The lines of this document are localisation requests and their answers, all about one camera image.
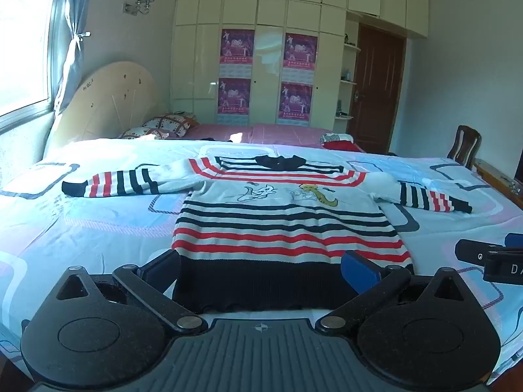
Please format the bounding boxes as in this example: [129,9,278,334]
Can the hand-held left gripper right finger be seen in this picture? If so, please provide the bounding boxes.
[314,249,471,332]

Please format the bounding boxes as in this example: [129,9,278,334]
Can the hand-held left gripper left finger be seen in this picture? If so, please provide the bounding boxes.
[55,249,209,334]

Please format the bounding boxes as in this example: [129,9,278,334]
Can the striped knit sweater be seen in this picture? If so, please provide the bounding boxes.
[61,154,474,314]

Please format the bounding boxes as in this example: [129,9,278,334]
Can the wooden furniture edge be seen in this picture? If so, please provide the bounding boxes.
[473,158,523,210]

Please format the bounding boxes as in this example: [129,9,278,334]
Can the wooden chair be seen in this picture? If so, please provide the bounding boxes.
[446,124,482,168]

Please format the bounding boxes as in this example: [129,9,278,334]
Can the red cloth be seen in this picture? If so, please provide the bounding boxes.
[322,139,357,152]

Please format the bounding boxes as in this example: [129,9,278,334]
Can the striped folded cloth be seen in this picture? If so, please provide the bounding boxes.
[319,132,354,145]

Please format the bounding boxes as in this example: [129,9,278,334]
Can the patterned pillow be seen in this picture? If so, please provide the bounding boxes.
[141,113,202,138]
[118,126,171,140]

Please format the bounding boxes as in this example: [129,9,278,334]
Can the pink bed sheet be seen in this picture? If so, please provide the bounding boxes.
[180,122,368,154]

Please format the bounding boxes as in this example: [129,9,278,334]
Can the round cream headboard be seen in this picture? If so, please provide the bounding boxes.
[50,60,161,144]

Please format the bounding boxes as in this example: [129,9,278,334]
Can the brown wooden door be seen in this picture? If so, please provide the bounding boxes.
[346,22,408,155]

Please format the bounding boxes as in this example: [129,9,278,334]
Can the corner shelves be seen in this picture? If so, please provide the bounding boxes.
[334,32,363,122]

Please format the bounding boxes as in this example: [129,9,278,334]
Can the grey curtain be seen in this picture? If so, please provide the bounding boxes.
[52,0,91,114]

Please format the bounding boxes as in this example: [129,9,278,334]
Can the window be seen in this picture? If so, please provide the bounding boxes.
[0,0,59,128]

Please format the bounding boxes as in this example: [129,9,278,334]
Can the cream wardrobe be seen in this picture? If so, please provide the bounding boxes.
[169,0,430,128]

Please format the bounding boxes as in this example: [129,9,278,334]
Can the purple wall poster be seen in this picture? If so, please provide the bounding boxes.
[277,81,313,127]
[217,77,251,125]
[283,31,319,78]
[219,28,255,76]

